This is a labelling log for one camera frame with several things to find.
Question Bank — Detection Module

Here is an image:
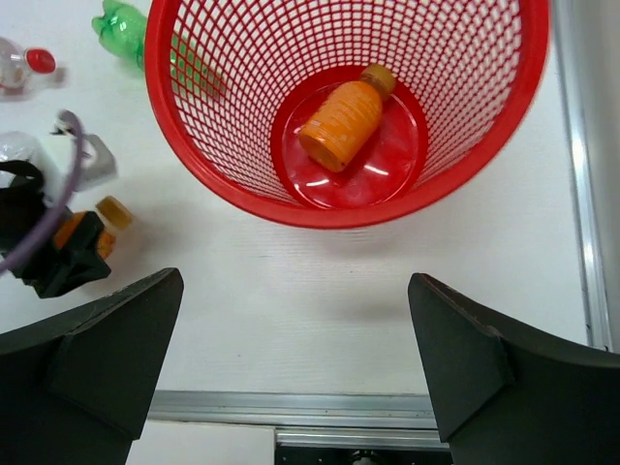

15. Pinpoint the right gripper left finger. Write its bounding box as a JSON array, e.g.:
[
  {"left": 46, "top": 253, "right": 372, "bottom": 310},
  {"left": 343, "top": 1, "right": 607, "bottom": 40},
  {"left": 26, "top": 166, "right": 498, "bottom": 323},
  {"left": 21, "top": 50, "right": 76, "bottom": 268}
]
[{"left": 1, "top": 267, "right": 184, "bottom": 464}]

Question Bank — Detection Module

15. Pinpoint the green plastic bottle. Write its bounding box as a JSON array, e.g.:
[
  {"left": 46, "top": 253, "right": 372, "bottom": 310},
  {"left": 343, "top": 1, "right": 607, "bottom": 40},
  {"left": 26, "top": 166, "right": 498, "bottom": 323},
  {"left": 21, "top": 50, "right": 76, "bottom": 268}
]
[{"left": 91, "top": 0, "right": 224, "bottom": 96}]

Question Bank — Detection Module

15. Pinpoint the aluminium table edge rail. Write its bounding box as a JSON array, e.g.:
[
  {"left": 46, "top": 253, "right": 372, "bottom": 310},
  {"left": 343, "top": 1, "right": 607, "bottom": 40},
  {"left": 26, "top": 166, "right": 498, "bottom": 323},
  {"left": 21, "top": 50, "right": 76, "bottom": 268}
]
[{"left": 148, "top": 1, "right": 619, "bottom": 452}]

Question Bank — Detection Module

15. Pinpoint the red mesh plastic bin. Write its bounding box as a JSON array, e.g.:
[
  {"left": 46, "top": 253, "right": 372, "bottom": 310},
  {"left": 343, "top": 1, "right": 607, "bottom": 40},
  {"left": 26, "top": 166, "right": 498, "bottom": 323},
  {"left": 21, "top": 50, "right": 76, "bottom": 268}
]
[{"left": 145, "top": 0, "right": 550, "bottom": 230}]

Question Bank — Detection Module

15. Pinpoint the orange bottle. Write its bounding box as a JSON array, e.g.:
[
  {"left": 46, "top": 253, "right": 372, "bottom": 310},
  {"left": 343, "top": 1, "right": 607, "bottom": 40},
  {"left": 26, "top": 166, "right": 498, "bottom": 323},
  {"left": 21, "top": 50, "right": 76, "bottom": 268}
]
[
  {"left": 298, "top": 64, "right": 396, "bottom": 172},
  {"left": 53, "top": 196, "right": 134, "bottom": 260}
]

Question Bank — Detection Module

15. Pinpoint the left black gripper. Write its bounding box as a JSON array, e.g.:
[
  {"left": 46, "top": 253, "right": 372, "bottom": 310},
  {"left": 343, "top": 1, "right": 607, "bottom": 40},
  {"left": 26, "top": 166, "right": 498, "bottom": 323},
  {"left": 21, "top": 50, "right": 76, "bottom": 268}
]
[{"left": 1, "top": 160, "right": 110, "bottom": 298}]

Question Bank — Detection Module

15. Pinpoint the red label clear bottle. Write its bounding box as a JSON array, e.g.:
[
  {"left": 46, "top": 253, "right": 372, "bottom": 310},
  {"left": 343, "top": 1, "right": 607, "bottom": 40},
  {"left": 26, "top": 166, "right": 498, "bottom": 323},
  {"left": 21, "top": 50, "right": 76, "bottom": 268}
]
[{"left": 1, "top": 37, "right": 56, "bottom": 97}]

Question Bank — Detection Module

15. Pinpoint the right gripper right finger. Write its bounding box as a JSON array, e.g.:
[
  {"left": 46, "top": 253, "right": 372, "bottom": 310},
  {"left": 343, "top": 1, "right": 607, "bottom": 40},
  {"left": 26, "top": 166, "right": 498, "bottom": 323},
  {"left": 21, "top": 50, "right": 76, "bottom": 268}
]
[{"left": 408, "top": 273, "right": 619, "bottom": 464}]

